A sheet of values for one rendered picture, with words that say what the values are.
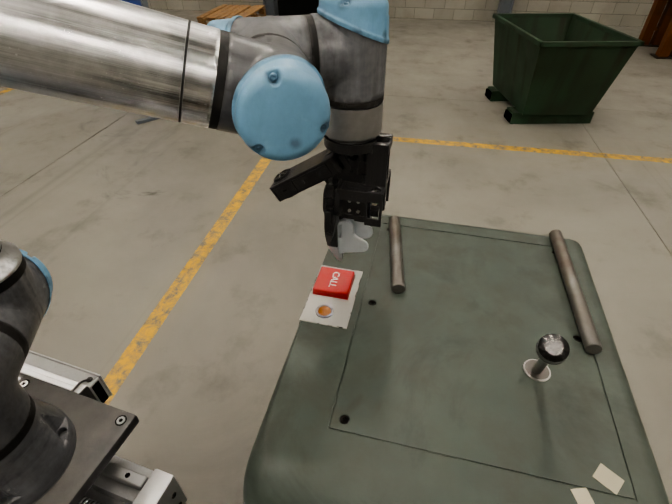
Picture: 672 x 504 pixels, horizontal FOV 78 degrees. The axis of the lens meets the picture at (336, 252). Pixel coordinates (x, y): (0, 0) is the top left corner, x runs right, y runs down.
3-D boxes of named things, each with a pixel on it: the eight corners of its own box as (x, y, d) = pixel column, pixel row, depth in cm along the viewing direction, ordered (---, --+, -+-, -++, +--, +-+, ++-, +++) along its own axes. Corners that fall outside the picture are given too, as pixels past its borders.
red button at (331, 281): (321, 273, 74) (321, 265, 73) (354, 279, 73) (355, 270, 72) (312, 297, 70) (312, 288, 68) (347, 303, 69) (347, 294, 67)
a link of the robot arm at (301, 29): (201, 34, 36) (326, 27, 37) (203, 10, 44) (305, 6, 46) (218, 123, 41) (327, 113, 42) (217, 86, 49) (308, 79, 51)
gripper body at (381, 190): (379, 232, 56) (386, 151, 49) (319, 223, 58) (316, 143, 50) (388, 203, 62) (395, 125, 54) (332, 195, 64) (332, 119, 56)
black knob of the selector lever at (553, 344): (525, 347, 48) (538, 320, 45) (555, 353, 48) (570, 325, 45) (529, 376, 45) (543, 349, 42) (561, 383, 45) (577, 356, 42)
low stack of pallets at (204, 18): (225, 30, 784) (221, 3, 756) (269, 31, 775) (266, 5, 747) (199, 47, 688) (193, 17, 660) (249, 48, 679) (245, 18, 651)
